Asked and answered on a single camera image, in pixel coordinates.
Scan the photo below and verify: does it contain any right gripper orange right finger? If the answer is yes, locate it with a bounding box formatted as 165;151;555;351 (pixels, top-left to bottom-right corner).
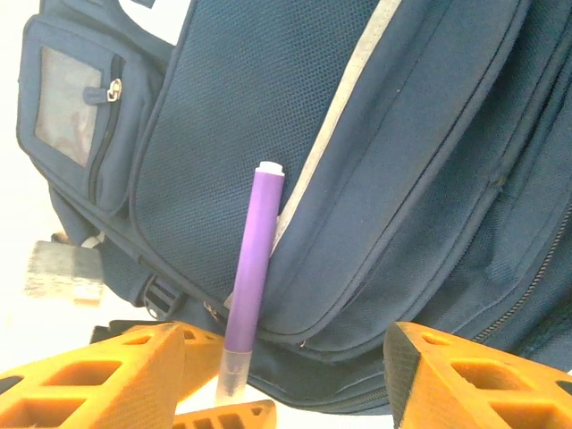
383;320;572;429

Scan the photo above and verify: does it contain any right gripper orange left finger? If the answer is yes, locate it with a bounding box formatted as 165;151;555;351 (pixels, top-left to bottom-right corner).
0;321;187;429

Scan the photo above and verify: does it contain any purple marker pen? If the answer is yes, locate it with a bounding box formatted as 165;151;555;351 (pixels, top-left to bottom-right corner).
214;159;287;408

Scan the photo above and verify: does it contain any navy blue backpack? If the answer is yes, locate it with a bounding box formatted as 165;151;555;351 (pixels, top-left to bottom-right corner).
15;0;572;415

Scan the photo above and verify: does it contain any clear plastic small package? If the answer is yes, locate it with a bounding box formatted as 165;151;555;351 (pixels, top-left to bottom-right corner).
22;240;105;307

